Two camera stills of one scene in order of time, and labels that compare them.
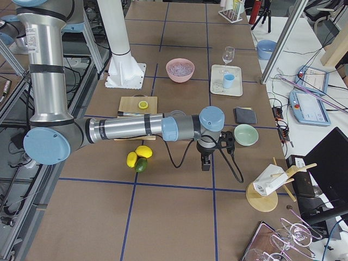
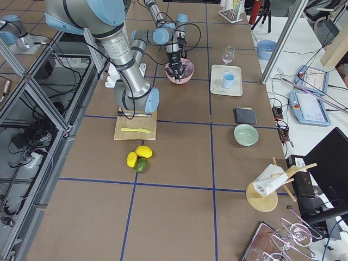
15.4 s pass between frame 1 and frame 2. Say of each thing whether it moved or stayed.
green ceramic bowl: stayed
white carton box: stayed
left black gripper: moved
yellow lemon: stayed
